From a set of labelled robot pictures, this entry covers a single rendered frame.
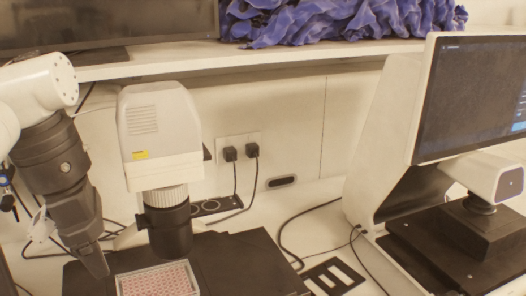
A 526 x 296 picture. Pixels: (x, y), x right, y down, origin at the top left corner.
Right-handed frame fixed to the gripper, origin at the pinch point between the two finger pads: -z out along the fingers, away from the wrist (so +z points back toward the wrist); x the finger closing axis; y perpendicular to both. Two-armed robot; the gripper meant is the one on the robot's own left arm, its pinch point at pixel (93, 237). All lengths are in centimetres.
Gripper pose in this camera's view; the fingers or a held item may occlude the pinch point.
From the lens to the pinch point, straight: 60.9
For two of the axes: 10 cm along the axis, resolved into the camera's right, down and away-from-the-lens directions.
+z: -1.9, -8.6, -4.8
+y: -9.0, 3.4, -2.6
